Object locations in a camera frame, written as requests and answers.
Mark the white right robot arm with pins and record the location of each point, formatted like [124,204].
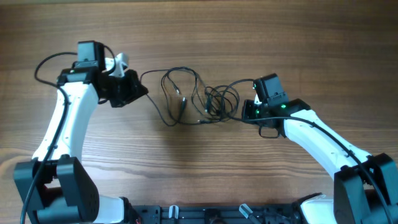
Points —
[365,186]

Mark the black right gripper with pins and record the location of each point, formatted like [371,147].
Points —
[247,111]

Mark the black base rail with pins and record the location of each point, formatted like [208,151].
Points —
[267,214]

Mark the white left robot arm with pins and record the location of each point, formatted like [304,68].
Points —
[53,185]

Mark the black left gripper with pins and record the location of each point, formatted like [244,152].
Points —
[136,89]

